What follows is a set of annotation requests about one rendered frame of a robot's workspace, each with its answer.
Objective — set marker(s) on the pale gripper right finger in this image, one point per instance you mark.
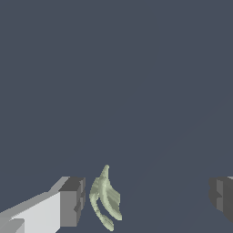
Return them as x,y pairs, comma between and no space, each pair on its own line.
223,195

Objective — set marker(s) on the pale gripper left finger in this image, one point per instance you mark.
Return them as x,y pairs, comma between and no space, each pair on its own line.
45,209

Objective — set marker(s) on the pale green banana bunch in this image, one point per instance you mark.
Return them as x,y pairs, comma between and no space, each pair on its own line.
106,194

